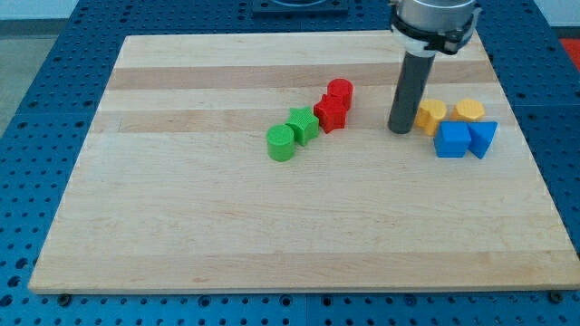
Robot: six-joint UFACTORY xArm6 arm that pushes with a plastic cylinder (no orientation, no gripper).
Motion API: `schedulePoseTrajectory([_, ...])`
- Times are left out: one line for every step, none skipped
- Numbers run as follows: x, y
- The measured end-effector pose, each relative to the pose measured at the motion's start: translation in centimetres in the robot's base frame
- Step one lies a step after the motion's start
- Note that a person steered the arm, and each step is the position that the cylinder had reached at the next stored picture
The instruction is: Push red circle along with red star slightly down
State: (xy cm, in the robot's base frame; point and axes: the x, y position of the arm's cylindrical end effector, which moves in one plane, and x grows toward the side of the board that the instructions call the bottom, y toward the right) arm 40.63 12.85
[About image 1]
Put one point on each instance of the blue cube block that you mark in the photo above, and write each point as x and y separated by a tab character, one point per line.
452	139

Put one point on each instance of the red cylinder block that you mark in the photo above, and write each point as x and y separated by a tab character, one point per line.
343	89

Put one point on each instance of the green cylinder block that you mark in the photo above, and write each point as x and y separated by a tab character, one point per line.
280	141

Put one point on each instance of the yellow hexagon block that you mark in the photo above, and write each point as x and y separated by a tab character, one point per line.
468	110

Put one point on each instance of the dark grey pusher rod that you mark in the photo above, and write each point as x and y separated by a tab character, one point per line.
415	72

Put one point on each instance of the blue triangle block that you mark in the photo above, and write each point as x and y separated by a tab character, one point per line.
482	135

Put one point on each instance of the red star block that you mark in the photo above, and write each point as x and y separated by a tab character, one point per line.
331	113

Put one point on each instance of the green star block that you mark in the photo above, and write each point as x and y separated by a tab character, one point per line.
304	124

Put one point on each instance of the light wooden board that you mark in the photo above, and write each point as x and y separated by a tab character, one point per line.
174	192

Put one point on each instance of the yellow heart block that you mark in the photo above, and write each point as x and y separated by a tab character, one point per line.
429	116

